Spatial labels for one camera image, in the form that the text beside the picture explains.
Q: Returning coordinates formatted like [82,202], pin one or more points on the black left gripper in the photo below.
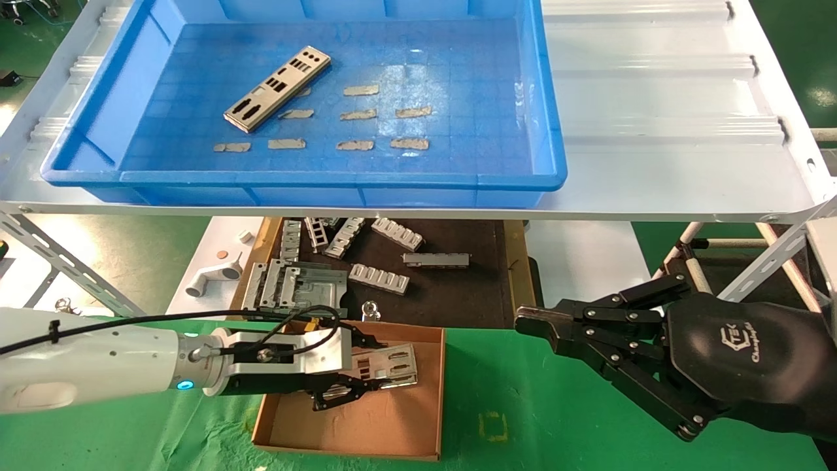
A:
[274,384]

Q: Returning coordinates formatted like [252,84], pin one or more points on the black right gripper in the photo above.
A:
[752,366]

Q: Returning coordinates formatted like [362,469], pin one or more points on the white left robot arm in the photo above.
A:
[98,360]

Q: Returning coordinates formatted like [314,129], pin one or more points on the white pipe elbow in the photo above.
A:
[203,282]

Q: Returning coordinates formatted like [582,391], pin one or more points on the brown cardboard box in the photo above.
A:
[392,425]

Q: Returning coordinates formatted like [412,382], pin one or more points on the black mat wooden-edged tray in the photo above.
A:
[458,294]

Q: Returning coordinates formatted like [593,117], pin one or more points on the blue plastic tray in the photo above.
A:
[458,78]

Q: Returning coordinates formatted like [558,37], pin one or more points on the small black floor box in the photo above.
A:
[9,78]

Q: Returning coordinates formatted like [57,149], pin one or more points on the silver eye bolt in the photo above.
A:
[371,311]

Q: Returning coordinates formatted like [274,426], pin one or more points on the large grey metal mounting plate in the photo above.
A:
[317,288]

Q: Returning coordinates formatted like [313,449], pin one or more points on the green table cloth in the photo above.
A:
[556,405]

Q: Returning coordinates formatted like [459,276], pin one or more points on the grey hinged metal plate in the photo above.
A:
[261,284]

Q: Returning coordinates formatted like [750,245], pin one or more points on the long grey metal bar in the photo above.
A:
[435,260]

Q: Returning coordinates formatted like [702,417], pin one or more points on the perforated steel shelf leg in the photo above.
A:
[765,261]
[65,261]

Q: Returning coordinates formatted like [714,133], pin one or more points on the small white cube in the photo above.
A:
[246,236]

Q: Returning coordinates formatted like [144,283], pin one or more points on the white metal shelf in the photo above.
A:
[654,131]

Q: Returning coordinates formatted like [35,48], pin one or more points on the thick silver I/O shield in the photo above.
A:
[278,88]

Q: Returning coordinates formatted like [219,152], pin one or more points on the office chair wheel base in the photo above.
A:
[26,10]

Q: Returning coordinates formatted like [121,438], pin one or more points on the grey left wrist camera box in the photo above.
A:
[314,367]

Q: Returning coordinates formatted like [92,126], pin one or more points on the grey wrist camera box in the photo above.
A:
[825,261]
[314,367]

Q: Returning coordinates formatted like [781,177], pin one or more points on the grey ribbed metal bracket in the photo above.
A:
[397,234]
[379,279]

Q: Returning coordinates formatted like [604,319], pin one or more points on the grey slotted metal bracket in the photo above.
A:
[291,241]
[316,234]
[344,238]

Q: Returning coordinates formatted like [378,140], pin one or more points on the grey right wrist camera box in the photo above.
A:
[825,261]

